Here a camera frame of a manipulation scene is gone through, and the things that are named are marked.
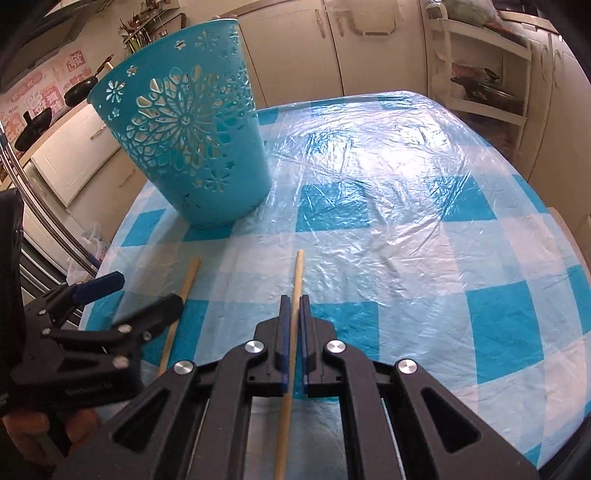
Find plastic bag of greens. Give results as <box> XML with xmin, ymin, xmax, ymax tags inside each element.
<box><xmin>427</xmin><ymin>0</ymin><xmax>505</xmax><ymax>29</ymax></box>

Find pink wall stickers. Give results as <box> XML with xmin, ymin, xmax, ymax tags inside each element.
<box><xmin>0</xmin><ymin>48</ymin><xmax>100</xmax><ymax>136</ymax></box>

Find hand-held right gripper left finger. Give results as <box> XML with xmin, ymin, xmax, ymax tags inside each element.
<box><xmin>51</xmin><ymin>295</ymin><xmax>293</xmax><ymax>480</ymax></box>

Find blue perforated plastic basket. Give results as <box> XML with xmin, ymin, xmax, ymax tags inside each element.
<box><xmin>87</xmin><ymin>17</ymin><xmax>273</xmax><ymax>231</ymax></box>

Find metal bowl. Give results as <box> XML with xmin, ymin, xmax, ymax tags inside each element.
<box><xmin>451</xmin><ymin>69</ymin><xmax>526</xmax><ymax>114</ymax></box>

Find blue checked plastic tablecloth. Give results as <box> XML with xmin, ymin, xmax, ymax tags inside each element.
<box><xmin>78</xmin><ymin>89</ymin><xmax>591</xmax><ymax>480</ymax></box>

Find cream drawer cabinet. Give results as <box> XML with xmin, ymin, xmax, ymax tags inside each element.
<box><xmin>29</xmin><ymin>99</ymin><xmax>149</xmax><ymax>209</ymax></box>

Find cream tall side cabinets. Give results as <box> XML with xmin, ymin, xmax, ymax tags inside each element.
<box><xmin>521</xmin><ymin>13</ymin><xmax>591</xmax><ymax>186</ymax></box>

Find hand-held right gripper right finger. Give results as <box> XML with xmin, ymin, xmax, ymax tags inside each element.
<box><xmin>299</xmin><ymin>294</ymin><xmax>541</xmax><ymax>480</ymax></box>

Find person's left hand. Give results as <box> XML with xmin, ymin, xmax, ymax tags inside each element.
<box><xmin>2</xmin><ymin>408</ymin><xmax>100</xmax><ymax>463</ymax></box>

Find long wooden chopstick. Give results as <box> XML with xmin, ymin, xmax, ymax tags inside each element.
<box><xmin>156</xmin><ymin>257</ymin><xmax>202</xmax><ymax>380</ymax></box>
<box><xmin>274</xmin><ymin>250</ymin><xmax>306</xmax><ymax>480</ymax></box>

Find black wok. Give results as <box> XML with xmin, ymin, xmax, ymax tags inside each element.
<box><xmin>13</xmin><ymin>106</ymin><xmax>53</xmax><ymax>151</ymax></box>

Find clear hanging plastic bag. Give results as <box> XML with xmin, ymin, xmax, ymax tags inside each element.
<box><xmin>334</xmin><ymin>0</ymin><xmax>403</xmax><ymax>37</ymax></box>

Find white tiered trolley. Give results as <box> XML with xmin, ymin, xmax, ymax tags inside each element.
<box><xmin>424</xmin><ymin>2</ymin><xmax>535</xmax><ymax>154</ymax></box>

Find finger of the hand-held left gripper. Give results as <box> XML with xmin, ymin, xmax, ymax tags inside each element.
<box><xmin>44</xmin><ymin>271</ymin><xmax>125</xmax><ymax>325</ymax></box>
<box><xmin>49</xmin><ymin>292</ymin><xmax>185</xmax><ymax>366</ymax></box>

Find wall utensil rack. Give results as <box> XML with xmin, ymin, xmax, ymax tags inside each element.
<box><xmin>117</xmin><ymin>8</ymin><xmax>186</xmax><ymax>55</ymax></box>

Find cream base cabinets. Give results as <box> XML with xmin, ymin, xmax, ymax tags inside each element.
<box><xmin>239</xmin><ymin>0</ymin><xmax>440</xmax><ymax>110</ymax></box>

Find range hood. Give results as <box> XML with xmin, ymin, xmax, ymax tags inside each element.
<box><xmin>0</xmin><ymin>0</ymin><xmax>85</xmax><ymax>91</ymax></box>

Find black frying pan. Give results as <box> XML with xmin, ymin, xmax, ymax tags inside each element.
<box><xmin>64</xmin><ymin>54</ymin><xmax>114</xmax><ymax>107</ymax></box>

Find sliding door frame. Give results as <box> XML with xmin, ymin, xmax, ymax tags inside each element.
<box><xmin>0</xmin><ymin>133</ymin><xmax>99</xmax><ymax>278</ymax></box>

